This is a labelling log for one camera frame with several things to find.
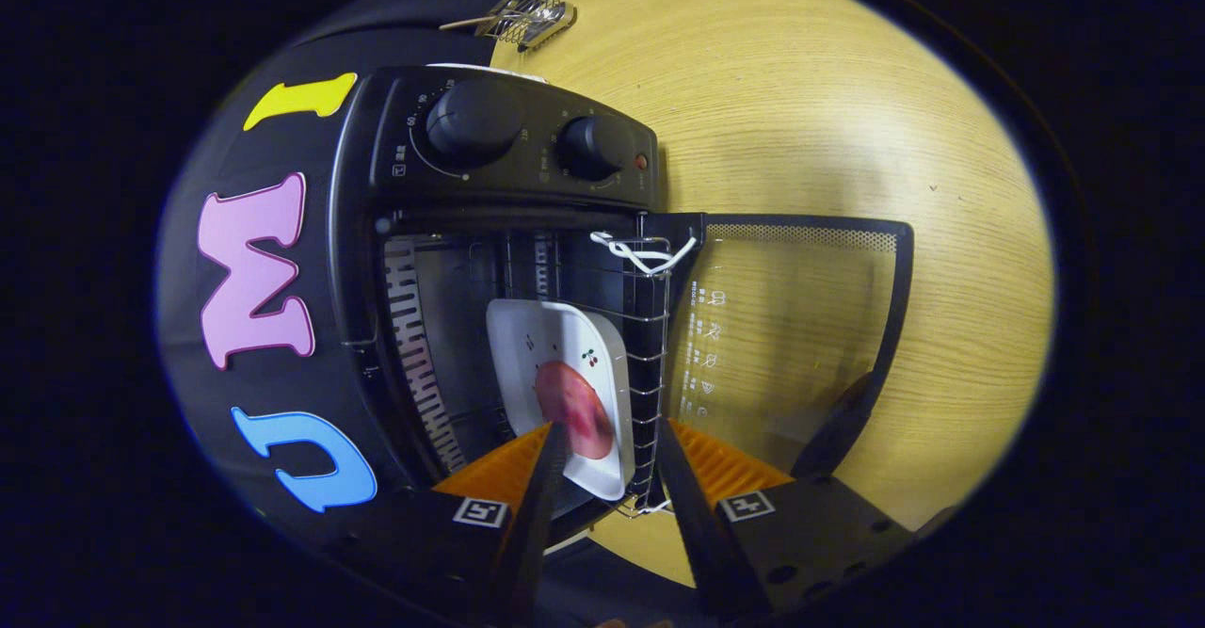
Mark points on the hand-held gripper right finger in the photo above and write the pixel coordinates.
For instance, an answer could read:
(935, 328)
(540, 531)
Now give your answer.
(697, 534)

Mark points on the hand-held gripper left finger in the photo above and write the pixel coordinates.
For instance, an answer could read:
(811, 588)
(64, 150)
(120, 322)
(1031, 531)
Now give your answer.
(532, 534)

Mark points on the pink meat slice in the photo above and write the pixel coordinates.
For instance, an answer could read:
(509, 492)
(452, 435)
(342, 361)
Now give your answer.
(574, 402)

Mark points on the white square plate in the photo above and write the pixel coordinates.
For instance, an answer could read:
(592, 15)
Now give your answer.
(527, 336)

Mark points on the black toaster oven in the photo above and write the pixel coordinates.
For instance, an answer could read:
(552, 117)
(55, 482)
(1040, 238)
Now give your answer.
(527, 162)

